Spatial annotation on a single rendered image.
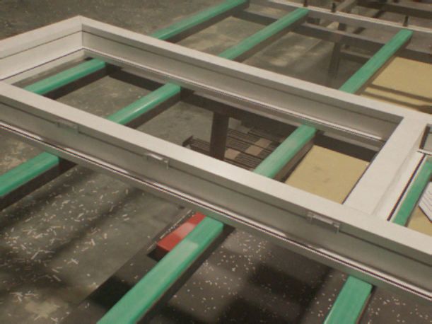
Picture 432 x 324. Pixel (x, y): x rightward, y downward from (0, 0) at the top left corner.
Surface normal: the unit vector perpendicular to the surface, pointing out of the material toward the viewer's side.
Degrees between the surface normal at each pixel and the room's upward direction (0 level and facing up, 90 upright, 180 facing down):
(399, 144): 0
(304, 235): 90
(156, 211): 0
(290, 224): 90
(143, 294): 0
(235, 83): 90
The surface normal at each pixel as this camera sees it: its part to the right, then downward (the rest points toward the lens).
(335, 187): 0.09, -0.86
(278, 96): -0.49, 0.40
